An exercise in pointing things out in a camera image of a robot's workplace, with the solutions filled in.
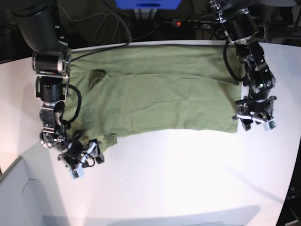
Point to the white power strip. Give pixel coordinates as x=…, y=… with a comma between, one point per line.
x=196, y=24

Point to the blue box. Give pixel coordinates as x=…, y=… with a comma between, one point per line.
x=147, y=4

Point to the green T-shirt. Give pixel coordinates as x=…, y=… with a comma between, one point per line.
x=132, y=90

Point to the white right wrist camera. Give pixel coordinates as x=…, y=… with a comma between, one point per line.
x=77, y=173

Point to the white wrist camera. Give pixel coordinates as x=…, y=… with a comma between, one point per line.
x=77, y=173
x=269, y=125

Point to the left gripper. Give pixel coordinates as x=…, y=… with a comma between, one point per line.
x=252, y=109

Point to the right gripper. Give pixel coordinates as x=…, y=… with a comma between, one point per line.
x=76, y=154

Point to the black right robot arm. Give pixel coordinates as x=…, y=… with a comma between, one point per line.
x=40, y=27

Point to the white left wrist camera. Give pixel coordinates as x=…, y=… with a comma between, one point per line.
x=269, y=125

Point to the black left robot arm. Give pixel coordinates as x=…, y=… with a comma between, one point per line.
x=240, y=29

